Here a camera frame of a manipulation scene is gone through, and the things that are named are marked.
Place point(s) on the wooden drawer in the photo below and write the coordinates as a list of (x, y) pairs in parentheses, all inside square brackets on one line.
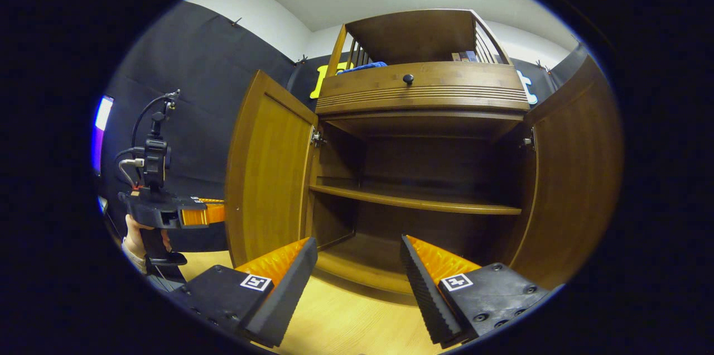
[(446, 84)]

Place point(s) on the blue folded cloth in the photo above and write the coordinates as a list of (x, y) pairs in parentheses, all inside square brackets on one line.
[(362, 67)]

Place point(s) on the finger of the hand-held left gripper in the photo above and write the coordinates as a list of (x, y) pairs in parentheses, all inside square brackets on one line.
[(209, 200), (203, 215)]

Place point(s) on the wooden shoe cabinet door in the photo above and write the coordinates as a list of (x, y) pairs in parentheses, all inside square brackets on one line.
[(574, 176), (268, 176)]

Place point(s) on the metal door hinge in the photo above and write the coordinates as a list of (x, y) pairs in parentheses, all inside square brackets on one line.
[(527, 142), (318, 138)]

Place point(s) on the wooden inner shelf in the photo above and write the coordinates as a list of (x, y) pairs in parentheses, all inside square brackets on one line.
[(413, 200)]

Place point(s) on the wooden double-door shoe cabinet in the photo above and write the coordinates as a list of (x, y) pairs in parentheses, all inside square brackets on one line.
[(424, 37)]

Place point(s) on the blue shelf book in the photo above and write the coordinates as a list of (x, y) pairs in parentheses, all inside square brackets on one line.
[(473, 56)]

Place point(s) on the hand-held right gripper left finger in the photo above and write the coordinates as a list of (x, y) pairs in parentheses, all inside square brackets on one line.
[(290, 288)]

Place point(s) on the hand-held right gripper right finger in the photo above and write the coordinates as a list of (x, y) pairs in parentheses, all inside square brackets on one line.
[(424, 288)]

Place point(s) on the black backdrop cloth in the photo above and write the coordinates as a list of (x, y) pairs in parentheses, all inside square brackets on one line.
[(212, 65)]

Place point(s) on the black drawer knob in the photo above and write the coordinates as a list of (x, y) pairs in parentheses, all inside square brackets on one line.
[(408, 79)]

